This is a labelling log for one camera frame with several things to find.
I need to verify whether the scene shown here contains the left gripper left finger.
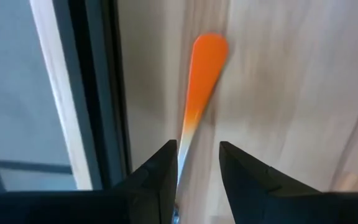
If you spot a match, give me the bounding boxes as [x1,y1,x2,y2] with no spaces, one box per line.
[0,139,179,224]

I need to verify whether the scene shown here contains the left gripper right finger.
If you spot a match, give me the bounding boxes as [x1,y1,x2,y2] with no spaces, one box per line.
[218,141,358,224]

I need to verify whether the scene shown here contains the black aluminium table frame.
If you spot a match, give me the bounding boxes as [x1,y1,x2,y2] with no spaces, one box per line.
[0,0,133,194]

